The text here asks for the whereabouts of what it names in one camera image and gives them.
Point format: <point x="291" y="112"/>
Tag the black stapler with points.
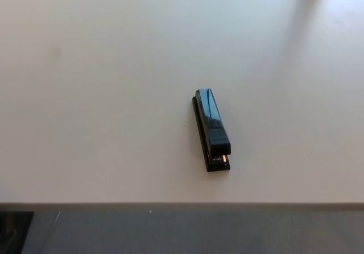
<point x="213" y="129"/>

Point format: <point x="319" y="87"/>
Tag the black object under desk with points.
<point x="12" y="231"/>

